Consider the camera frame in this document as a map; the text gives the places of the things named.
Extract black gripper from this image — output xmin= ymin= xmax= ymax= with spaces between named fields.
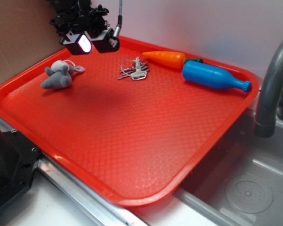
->
xmin=49 ymin=0 xmax=120 ymax=56

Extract silver keys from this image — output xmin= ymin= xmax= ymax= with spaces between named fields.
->
xmin=117 ymin=57 xmax=150 ymax=81

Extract grey plush mouse toy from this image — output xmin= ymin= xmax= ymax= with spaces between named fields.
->
xmin=40 ymin=60 xmax=86 ymax=89

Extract brown cardboard panel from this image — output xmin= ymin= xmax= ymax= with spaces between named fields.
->
xmin=0 ymin=0 xmax=63 ymax=85

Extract orange toy carrot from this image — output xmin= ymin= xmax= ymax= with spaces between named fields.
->
xmin=142 ymin=51 xmax=204 ymax=69

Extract red plastic tray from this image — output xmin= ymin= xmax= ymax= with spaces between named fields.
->
xmin=0 ymin=37 xmax=259 ymax=207

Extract blue toy bottle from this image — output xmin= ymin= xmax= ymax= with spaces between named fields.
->
xmin=182 ymin=61 xmax=251 ymax=93

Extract grey faucet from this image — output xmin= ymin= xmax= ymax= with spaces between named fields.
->
xmin=254 ymin=41 xmax=283 ymax=137

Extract grey toy sink basin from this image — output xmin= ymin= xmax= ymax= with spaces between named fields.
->
xmin=174 ymin=111 xmax=283 ymax=226

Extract grey braided cable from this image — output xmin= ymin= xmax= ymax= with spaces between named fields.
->
xmin=112 ymin=0 xmax=123 ymax=40

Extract black metal bracket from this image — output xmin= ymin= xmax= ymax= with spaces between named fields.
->
xmin=0 ymin=130 xmax=40 ymax=211

